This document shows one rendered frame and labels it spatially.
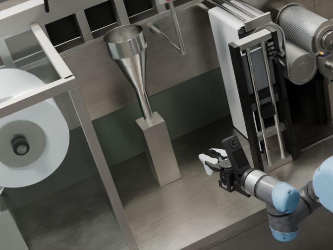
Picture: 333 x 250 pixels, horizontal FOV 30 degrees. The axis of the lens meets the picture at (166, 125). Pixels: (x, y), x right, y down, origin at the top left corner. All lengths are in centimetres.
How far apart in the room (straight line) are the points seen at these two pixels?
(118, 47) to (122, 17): 30
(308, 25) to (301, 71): 18
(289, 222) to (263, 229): 51
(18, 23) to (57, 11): 14
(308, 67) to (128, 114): 74
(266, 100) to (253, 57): 19
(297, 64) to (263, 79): 23
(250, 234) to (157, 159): 44
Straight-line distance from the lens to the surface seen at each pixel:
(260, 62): 216
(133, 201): 239
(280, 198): 171
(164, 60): 249
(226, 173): 184
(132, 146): 260
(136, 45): 210
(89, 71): 240
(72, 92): 179
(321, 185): 146
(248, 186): 178
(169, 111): 259
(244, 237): 227
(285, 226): 179
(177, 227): 222
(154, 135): 229
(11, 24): 228
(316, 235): 246
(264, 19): 220
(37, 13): 229
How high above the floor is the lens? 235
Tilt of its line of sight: 32 degrees down
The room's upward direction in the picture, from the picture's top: 16 degrees counter-clockwise
